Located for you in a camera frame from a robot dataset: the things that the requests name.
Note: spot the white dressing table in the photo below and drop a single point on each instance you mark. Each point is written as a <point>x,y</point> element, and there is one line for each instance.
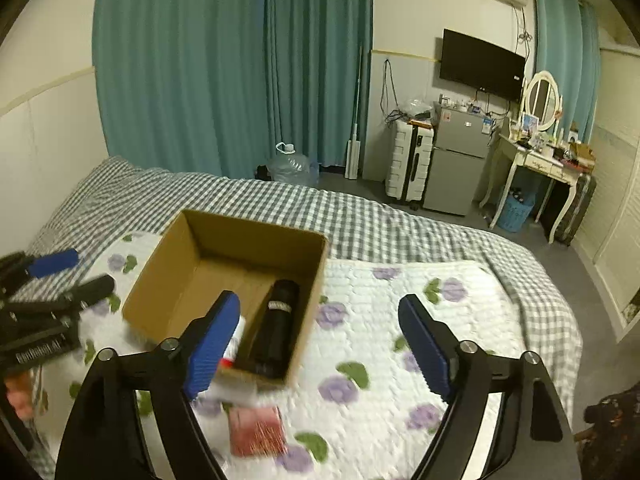
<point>537,162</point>

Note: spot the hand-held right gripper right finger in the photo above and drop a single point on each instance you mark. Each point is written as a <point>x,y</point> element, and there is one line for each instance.
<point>426,352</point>

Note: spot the small brown box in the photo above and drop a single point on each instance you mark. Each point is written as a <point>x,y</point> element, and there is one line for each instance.
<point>582,151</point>

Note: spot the white floral quilt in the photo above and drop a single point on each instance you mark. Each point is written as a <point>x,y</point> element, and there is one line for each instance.
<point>365,360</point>

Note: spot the cardboard box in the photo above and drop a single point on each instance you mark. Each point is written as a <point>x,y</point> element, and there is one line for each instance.
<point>225,240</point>

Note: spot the white oval mirror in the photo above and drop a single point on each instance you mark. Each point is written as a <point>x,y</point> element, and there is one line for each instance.
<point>542,97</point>

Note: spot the white ribbed suitcase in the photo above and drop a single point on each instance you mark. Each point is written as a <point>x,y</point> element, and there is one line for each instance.
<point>402,160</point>

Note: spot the dark green suitcase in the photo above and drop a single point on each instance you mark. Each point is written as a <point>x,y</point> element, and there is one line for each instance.
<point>577,210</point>

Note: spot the white packet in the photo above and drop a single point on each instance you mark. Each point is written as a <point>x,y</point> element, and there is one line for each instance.
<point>232,392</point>

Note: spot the wide teal curtain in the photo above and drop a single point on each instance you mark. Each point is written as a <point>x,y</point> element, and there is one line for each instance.
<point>180,70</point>

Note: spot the clear plastic bag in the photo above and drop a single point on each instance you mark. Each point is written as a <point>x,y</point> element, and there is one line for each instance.
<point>416,109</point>

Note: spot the black bottle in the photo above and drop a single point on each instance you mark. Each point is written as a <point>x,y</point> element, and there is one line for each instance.
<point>274,327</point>

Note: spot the grey checked bedsheet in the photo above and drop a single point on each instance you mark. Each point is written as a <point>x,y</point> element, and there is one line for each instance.
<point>360,215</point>

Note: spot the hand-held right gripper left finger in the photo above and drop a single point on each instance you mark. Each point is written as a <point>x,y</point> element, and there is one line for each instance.
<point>214,347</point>

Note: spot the black wall television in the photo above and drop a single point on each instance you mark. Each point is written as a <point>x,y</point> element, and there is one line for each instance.
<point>480,65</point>

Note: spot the red box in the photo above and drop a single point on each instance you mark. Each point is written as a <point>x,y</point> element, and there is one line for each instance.
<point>256,431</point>

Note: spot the dark floral clothing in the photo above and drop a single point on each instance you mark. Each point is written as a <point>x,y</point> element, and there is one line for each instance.
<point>617,435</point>

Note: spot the blue plastic basket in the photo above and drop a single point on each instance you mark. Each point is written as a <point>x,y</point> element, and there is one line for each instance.
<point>515,212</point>

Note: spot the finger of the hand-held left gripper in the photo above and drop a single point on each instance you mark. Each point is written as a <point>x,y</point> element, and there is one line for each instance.
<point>87,291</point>
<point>52,262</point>

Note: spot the small photo frame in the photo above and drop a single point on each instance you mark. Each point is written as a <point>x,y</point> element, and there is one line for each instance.
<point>529,123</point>

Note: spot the person's left hand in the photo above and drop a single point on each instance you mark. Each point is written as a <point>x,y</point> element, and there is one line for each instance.
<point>20,397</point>

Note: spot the clear water jug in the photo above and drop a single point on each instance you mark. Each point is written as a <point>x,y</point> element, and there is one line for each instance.
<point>292,167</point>

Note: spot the white tube with red end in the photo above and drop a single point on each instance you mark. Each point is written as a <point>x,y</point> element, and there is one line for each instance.
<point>237,341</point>

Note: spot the white mop pole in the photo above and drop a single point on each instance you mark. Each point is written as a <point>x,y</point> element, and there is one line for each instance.
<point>354,150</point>

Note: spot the grey small fridge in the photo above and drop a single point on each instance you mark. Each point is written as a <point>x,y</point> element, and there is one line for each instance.
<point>457,160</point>

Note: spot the narrow teal curtain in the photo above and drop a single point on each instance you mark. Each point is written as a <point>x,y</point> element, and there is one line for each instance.
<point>572,60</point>

